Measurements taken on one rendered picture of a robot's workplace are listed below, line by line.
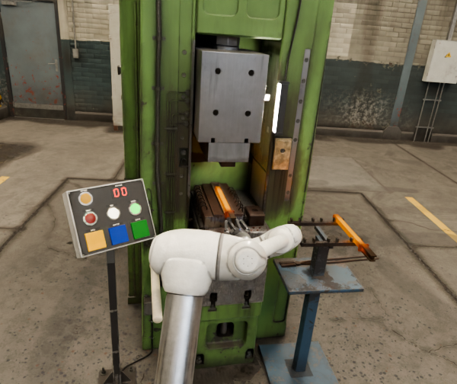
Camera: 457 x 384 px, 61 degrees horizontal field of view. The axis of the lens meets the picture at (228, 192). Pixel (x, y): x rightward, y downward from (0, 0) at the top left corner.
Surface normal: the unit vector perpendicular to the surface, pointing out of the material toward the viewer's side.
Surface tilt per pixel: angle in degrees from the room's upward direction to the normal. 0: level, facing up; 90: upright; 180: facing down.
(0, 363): 0
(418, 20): 90
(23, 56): 90
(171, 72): 90
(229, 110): 90
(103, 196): 60
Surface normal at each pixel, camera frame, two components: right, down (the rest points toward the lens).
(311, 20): 0.21, 0.39
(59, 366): 0.07, -0.92
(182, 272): -0.10, -0.12
